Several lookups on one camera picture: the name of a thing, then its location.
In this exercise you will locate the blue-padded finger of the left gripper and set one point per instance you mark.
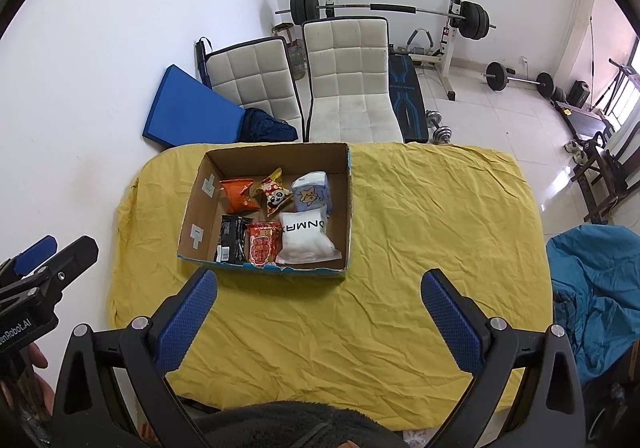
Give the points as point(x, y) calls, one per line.
point(27, 261)

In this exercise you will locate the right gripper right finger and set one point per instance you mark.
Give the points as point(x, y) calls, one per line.
point(547, 411)

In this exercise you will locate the teal blanket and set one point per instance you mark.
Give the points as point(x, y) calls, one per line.
point(594, 272)

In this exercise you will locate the blue mat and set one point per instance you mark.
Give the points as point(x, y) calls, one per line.
point(185, 112)

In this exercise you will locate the rack barbell with plates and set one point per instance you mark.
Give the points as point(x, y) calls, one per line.
point(471, 20)

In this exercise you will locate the dark wooden chair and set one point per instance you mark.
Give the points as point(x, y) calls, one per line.
point(603, 178)

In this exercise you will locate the dark blue cloth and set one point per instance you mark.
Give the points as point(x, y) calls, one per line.
point(258, 126)

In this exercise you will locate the white padded chair far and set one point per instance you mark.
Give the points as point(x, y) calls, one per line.
point(257, 75)

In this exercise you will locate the orange snack bag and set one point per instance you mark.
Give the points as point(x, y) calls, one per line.
point(238, 192)

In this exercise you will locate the white padded chair near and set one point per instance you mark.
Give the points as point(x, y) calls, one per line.
point(348, 62)

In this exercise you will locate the white barbell rack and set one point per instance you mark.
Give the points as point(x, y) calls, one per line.
point(438, 58)

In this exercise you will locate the black treadmill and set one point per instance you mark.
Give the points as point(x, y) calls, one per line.
point(582, 123)

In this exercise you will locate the red snack bag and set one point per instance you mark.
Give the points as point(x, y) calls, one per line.
point(264, 243)

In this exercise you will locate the floor barbell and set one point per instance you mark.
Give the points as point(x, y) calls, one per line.
point(498, 77)

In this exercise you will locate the chrome dumbbell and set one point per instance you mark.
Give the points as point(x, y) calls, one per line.
point(440, 134)

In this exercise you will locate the yellow snack bag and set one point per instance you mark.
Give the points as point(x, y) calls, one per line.
point(273, 192)

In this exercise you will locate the cardboard box blue print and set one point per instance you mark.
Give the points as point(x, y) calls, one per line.
point(283, 209)

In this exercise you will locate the black fleece clothing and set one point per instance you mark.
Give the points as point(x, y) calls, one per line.
point(294, 424)

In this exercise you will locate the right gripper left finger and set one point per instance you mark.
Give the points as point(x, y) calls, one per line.
point(89, 410)

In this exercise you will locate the black snack bag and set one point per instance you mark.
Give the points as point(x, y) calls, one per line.
point(231, 241)

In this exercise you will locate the black blue weight bench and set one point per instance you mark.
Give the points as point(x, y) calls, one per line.
point(406, 98)

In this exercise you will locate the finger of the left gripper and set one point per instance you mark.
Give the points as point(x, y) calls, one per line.
point(63, 268)

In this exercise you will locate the white padded chair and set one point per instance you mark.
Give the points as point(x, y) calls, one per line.
point(257, 75)
point(348, 62)

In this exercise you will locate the person's left hand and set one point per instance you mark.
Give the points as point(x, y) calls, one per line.
point(22, 387)

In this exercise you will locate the yellow tablecloth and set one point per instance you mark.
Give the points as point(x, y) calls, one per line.
point(364, 340)

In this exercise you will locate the white soft pouch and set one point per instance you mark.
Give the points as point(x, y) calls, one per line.
point(304, 238)

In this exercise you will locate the light blue tissue pack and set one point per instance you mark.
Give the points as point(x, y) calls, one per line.
point(312, 191)

